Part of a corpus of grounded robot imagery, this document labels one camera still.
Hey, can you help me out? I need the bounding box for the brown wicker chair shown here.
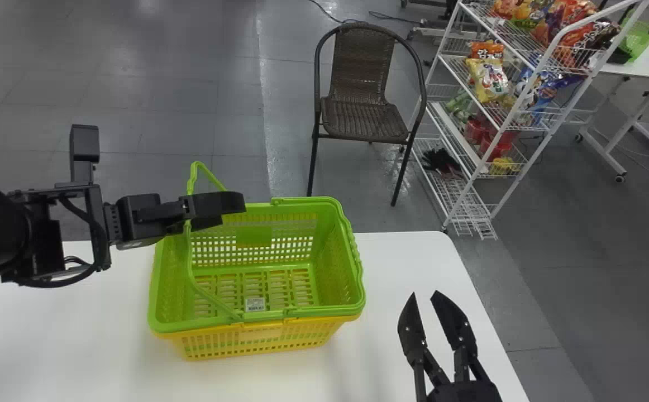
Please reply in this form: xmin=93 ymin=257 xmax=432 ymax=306
xmin=307 ymin=22 xmax=428 ymax=208

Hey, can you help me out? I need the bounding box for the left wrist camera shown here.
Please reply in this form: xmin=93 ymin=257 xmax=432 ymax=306
xmin=69 ymin=124 xmax=101 ymax=186

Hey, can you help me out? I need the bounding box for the yellow snack packet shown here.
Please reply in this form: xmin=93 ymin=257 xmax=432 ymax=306
xmin=465 ymin=57 xmax=510 ymax=104

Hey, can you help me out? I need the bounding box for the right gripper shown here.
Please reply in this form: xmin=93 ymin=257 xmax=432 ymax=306
xmin=397 ymin=290 xmax=503 ymax=402

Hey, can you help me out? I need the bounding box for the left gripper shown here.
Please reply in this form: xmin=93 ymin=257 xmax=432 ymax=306
xmin=114 ymin=191 xmax=247 ymax=250

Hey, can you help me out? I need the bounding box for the green bottle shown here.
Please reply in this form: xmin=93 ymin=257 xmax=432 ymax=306
xmin=446 ymin=92 xmax=474 ymax=121

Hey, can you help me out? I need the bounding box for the red snack packet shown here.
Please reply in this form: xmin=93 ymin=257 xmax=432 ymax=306
xmin=531 ymin=0 xmax=599 ymax=49

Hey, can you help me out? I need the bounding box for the black cable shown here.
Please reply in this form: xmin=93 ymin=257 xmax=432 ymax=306
xmin=20 ymin=195 xmax=112 ymax=289

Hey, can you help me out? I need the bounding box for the small green basket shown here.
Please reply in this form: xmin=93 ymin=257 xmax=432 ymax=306
xmin=618 ymin=16 xmax=649 ymax=63

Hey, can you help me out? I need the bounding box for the white side table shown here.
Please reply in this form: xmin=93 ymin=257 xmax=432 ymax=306
xmin=575 ymin=39 xmax=649 ymax=184

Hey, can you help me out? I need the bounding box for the white wire rack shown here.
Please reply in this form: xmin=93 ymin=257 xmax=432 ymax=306
xmin=408 ymin=0 xmax=649 ymax=241

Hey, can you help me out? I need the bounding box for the yellow basket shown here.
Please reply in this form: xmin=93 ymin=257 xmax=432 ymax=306
xmin=151 ymin=313 xmax=361 ymax=361

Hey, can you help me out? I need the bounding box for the orange snack packet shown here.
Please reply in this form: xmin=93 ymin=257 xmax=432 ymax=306
xmin=468 ymin=40 xmax=505 ymax=61

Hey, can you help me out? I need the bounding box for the red noodle cup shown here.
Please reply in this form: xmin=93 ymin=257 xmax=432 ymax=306
xmin=464 ymin=118 xmax=493 ymax=147

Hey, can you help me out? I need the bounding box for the pair of black gloves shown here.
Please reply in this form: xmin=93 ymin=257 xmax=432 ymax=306
xmin=420 ymin=147 xmax=462 ymax=179

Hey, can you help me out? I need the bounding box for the blue snack packet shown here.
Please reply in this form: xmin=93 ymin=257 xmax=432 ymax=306
xmin=519 ymin=67 xmax=585 ymax=115

